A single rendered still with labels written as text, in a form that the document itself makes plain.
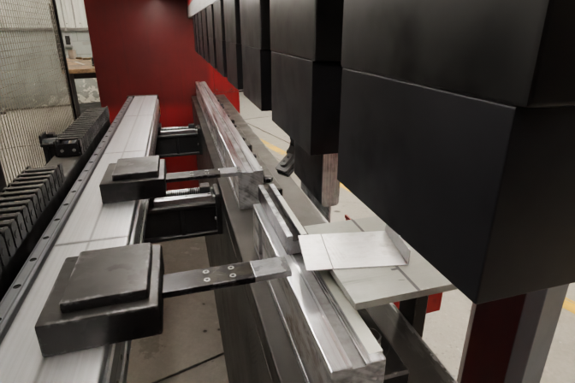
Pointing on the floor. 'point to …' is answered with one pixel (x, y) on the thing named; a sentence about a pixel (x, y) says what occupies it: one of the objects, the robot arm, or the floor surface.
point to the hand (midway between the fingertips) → (287, 165)
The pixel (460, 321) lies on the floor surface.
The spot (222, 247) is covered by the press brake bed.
